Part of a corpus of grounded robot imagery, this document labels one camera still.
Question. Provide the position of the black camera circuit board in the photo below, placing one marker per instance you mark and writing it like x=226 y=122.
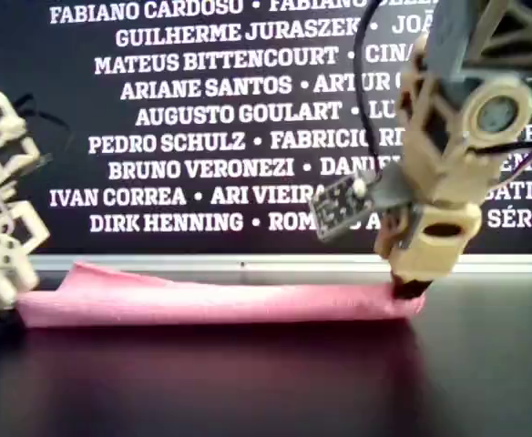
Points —
x=334 y=209

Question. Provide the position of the black banner with white names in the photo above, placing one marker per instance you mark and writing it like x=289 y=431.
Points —
x=179 y=114

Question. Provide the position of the aluminium frame rail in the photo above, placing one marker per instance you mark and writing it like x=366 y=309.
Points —
x=202 y=263

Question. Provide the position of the pink cloth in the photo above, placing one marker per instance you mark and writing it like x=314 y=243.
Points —
x=202 y=305

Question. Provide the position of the right beige lattice robot arm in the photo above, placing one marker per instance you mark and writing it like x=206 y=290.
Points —
x=521 y=36

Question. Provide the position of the right gripper beige lattice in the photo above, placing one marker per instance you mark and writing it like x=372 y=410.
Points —
x=453 y=150

